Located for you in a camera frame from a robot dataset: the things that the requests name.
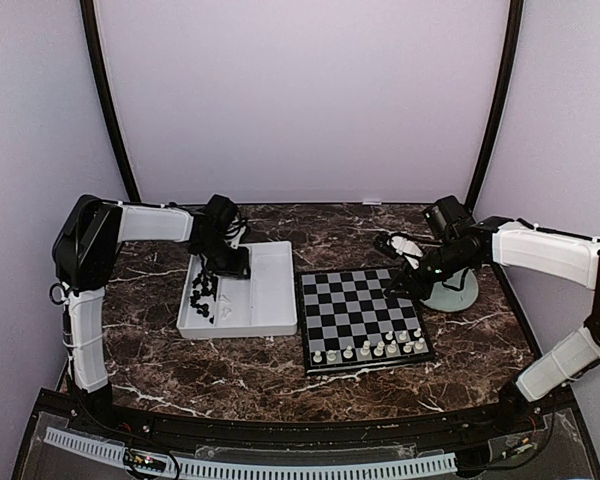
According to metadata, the black and grey chessboard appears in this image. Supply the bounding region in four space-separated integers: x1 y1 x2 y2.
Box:
295 267 435 376

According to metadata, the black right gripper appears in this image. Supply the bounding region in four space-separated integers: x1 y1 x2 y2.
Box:
385 238 474 300

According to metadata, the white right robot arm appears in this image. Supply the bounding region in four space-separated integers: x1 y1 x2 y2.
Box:
375 216 600 434

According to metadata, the black front rail base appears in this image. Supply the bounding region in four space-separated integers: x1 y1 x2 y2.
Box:
25 389 588 453

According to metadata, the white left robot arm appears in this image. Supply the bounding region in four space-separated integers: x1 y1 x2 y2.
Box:
52 194 251 394

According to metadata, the white chess king piece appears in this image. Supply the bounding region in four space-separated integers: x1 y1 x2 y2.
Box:
373 341 385 357

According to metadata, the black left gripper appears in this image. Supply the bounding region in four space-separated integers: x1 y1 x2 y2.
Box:
194 235 251 278

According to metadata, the white slotted cable duct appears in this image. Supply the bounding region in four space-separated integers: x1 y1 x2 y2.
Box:
43 427 457 479

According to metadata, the white plastic parts tray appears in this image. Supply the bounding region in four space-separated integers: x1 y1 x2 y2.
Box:
177 241 298 339

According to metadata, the pile of black chess pieces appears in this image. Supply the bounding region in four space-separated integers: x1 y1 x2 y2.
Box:
189 269 219 324

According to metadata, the light blue flower plate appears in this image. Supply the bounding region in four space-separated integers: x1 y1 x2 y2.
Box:
421 268 479 313

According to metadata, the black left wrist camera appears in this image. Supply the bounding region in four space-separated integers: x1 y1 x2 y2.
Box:
202 194 239 232

